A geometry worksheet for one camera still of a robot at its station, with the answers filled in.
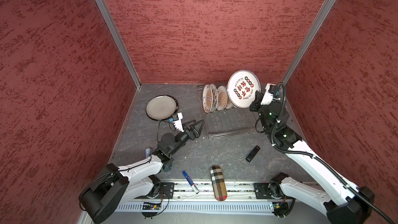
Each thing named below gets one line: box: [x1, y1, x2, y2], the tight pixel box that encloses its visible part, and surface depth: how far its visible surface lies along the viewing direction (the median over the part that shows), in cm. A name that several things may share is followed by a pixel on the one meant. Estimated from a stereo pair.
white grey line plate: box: [145, 94, 179, 121], surface depth 107 cm
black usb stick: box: [245, 145, 261, 163], surface depth 87 cm
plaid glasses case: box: [210, 164, 227, 202], surface depth 76 cm
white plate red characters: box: [226, 70, 262, 109], surface depth 79 cm
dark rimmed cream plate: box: [145, 94, 179, 121], surface depth 107 cm
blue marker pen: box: [181, 170, 200, 195], surface depth 77 cm
